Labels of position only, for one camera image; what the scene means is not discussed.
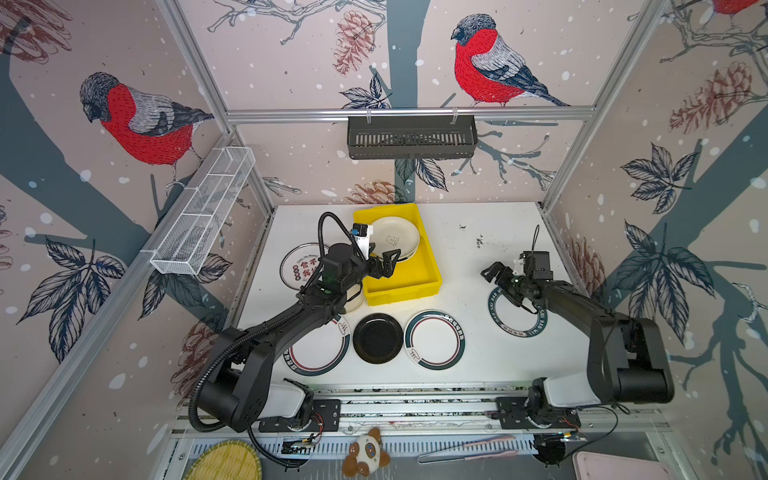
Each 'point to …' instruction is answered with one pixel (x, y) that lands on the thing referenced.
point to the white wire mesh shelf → (185, 249)
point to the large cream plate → (395, 233)
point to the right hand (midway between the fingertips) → (491, 281)
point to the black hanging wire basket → (412, 138)
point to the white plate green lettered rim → (515, 320)
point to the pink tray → (599, 466)
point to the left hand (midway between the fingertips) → (387, 247)
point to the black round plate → (378, 338)
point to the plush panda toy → (366, 455)
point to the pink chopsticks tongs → (422, 458)
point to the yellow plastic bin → (413, 278)
